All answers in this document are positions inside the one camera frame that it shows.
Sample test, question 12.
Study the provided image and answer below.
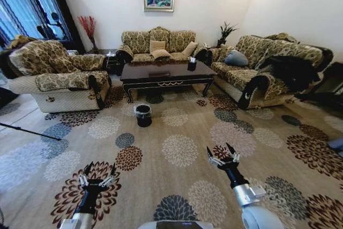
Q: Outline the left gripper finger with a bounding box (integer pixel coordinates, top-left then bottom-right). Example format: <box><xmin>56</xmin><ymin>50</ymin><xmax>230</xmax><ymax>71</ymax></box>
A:
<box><xmin>99</xmin><ymin>162</ymin><xmax>119</xmax><ymax>187</ymax></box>
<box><xmin>78</xmin><ymin>161</ymin><xmax>94</xmax><ymax>186</ymax></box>

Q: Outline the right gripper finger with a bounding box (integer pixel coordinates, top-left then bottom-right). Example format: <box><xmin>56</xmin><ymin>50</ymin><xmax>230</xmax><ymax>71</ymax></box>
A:
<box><xmin>225</xmin><ymin>142</ymin><xmax>241</xmax><ymax>163</ymax></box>
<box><xmin>206</xmin><ymin>146</ymin><xmax>225</xmax><ymax>167</ymax></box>

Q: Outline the black trash bin with liner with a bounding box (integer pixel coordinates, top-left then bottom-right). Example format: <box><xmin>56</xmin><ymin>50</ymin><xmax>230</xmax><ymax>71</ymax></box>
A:
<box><xmin>133</xmin><ymin>103</ymin><xmax>153</xmax><ymax>128</ymax></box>

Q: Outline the floral patterned beige rug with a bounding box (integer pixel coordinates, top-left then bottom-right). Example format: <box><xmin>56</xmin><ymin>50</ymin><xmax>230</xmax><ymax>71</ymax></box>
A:
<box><xmin>0</xmin><ymin>84</ymin><xmax>343</xmax><ymax>229</ymax></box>

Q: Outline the black tripod leg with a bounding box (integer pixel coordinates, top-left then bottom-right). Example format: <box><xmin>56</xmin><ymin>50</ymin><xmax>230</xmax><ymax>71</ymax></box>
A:
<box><xmin>0</xmin><ymin>122</ymin><xmax>63</xmax><ymax>142</ymax></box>

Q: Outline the floral two-seat sofa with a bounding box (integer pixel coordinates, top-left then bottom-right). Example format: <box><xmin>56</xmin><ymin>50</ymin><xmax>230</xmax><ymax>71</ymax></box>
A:
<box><xmin>207</xmin><ymin>32</ymin><xmax>334</xmax><ymax>110</ymax></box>

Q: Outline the dark wooden coffee table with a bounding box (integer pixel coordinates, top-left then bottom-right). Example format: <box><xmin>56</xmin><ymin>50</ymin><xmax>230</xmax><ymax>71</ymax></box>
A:
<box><xmin>119</xmin><ymin>60</ymin><xmax>219</xmax><ymax>104</ymax></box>

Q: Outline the black tissue box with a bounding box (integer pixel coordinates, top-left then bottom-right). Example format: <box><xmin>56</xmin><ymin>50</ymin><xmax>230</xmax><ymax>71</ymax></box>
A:
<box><xmin>187</xmin><ymin>57</ymin><xmax>198</xmax><ymax>72</ymax></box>

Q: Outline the blue-grey cushion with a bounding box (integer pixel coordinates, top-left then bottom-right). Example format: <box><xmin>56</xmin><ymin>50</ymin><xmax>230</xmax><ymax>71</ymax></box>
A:
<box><xmin>223</xmin><ymin>49</ymin><xmax>249</xmax><ymax>67</ymax></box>

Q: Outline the black fabric throw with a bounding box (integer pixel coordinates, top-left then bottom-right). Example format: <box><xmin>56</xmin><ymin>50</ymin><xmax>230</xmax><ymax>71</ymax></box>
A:
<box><xmin>258</xmin><ymin>55</ymin><xmax>329</xmax><ymax>93</ymax></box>

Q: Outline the floral armchair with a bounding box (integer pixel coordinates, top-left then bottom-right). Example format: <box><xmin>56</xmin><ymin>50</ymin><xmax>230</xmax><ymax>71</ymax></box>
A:
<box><xmin>7</xmin><ymin>38</ymin><xmax>113</xmax><ymax>114</ymax></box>

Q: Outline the blue-grey object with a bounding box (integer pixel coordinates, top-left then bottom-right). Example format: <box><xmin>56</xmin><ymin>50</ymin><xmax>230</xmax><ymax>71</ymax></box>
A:
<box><xmin>327</xmin><ymin>137</ymin><xmax>343</xmax><ymax>158</ymax></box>

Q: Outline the beige tilted cushion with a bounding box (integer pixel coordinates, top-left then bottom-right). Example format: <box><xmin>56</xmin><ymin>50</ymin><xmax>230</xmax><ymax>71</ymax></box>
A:
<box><xmin>181</xmin><ymin>41</ymin><xmax>199</xmax><ymax>57</ymax></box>

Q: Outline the dark side table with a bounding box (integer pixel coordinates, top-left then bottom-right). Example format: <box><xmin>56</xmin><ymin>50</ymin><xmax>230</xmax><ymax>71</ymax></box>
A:
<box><xmin>102</xmin><ymin>49</ymin><xmax>124</xmax><ymax>76</ymax></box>

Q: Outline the beige flat cushion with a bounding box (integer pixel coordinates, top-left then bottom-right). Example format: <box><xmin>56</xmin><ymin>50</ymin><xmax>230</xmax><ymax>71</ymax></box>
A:
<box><xmin>151</xmin><ymin>50</ymin><xmax>173</xmax><ymax>61</ymax></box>

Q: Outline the black low cabinet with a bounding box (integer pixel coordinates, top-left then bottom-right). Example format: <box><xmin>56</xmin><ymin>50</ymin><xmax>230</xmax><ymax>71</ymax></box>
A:
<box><xmin>294</xmin><ymin>62</ymin><xmax>343</xmax><ymax>112</ymax></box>

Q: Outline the green potted plant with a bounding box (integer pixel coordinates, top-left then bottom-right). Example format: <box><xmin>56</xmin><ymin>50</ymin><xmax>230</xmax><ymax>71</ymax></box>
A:
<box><xmin>216</xmin><ymin>20</ymin><xmax>240</xmax><ymax>48</ymax></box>

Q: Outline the beige square cushion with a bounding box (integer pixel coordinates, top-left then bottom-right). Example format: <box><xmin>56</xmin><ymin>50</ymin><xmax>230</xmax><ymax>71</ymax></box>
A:
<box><xmin>148</xmin><ymin>40</ymin><xmax>167</xmax><ymax>54</ymax></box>

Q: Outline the floral three-seat sofa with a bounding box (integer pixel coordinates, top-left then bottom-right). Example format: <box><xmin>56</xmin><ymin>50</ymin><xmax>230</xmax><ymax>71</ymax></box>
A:
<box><xmin>115</xmin><ymin>26</ymin><xmax>208</xmax><ymax>65</ymax></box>

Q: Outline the red branch decoration vase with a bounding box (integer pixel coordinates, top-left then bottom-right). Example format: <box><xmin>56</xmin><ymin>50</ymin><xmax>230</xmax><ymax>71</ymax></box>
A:
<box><xmin>77</xmin><ymin>14</ymin><xmax>100</xmax><ymax>51</ymax></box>

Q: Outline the black stand with round heads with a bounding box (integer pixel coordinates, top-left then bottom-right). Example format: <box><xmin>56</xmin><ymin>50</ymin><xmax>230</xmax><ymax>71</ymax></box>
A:
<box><xmin>35</xmin><ymin>11</ymin><xmax>66</xmax><ymax>40</ymax></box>

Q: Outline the window with blue curtains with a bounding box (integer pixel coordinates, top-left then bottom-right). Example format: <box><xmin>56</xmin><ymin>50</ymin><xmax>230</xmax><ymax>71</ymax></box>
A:
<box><xmin>0</xmin><ymin>0</ymin><xmax>71</xmax><ymax>45</ymax></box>

